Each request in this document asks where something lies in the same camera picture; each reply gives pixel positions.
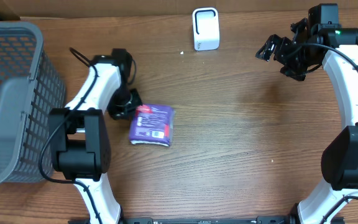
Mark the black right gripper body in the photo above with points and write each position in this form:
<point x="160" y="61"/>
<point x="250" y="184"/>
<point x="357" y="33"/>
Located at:
<point x="296" y="61"/>

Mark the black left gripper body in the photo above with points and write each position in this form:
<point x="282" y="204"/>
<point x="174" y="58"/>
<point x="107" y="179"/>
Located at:
<point x="124" y="103"/>

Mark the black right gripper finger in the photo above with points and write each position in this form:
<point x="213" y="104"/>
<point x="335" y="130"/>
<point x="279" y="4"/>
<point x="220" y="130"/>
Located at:
<point x="298" y="27"/>
<point x="265" y="52"/>

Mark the pink purple sanitary pad pack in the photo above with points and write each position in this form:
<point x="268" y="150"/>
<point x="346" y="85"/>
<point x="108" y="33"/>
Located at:
<point x="152" y="124"/>

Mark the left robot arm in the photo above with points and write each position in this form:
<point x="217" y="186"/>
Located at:
<point x="78" y="141"/>

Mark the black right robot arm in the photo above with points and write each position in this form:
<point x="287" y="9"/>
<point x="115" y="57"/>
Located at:
<point x="320" y="41"/>

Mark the white barcode scanner stand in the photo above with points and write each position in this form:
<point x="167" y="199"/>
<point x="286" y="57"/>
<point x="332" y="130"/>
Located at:
<point x="206" y="29"/>

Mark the grey plastic mesh basket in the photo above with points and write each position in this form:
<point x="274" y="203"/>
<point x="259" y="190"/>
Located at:
<point x="30" y="87"/>

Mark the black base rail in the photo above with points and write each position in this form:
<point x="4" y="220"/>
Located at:
<point x="204" y="221"/>

